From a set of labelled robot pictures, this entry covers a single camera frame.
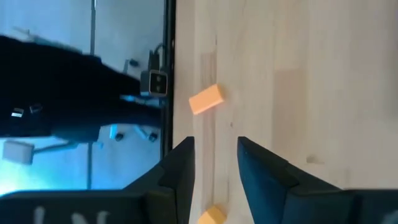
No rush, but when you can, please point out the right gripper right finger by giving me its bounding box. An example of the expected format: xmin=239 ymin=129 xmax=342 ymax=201
xmin=237 ymin=136 xmax=398 ymax=224

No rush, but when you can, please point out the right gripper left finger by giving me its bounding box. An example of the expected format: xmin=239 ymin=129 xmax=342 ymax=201
xmin=0 ymin=136 xmax=196 ymax=224

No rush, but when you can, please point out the white box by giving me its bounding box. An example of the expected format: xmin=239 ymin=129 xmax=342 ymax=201
xmin=2 ymin=139 xmax=35 ymax=166

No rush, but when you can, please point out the long orange wooden block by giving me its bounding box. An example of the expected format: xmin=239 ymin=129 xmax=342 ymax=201
xmin=188 ymin=83 xmax=225 ymax=116

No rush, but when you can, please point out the grey metal pole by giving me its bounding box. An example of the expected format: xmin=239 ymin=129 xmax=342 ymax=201
xmin=86 ymin=0 xmax=97 ymax=191

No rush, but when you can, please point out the small table-level camera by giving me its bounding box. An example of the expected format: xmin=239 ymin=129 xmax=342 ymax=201
xmin=139 ymin=70 xmax=169 ymax=97

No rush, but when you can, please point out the black aluminium table frame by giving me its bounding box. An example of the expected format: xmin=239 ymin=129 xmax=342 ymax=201
xmin=160 ymin=0 xmax=177 ymax=156

